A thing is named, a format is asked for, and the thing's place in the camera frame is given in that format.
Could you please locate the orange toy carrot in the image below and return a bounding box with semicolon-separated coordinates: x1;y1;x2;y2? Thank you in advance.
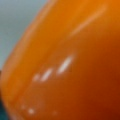
1;0;120;120

